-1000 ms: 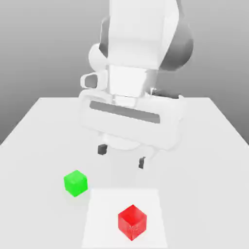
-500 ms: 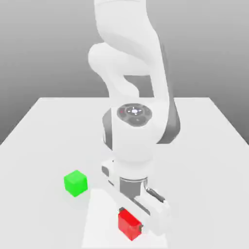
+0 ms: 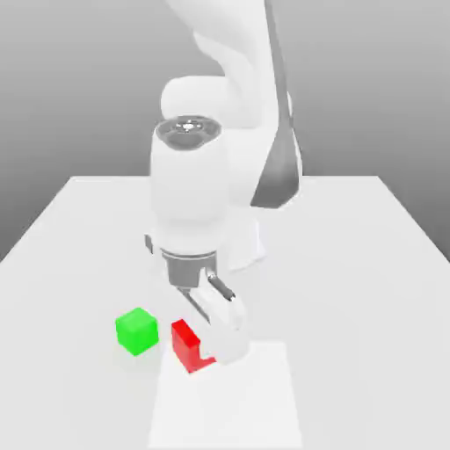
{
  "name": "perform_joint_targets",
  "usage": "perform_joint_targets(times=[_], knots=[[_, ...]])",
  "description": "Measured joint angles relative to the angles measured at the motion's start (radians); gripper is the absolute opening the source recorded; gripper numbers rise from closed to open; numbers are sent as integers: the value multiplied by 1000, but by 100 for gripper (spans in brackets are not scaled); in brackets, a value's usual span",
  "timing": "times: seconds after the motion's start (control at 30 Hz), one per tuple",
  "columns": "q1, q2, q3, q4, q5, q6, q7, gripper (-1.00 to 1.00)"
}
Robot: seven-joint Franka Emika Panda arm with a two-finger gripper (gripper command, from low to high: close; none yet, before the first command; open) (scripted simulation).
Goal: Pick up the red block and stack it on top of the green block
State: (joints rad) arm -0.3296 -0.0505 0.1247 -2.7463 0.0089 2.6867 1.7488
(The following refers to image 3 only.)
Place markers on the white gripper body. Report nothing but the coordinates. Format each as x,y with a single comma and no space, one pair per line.
221,316

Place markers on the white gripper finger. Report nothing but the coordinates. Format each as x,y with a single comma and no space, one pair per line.
228,348

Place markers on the small red cube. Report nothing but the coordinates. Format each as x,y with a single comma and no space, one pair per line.
184,342

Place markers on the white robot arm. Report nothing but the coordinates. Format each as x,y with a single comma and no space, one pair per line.
186,182

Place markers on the small green cube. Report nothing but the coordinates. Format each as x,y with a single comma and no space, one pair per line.
136,330

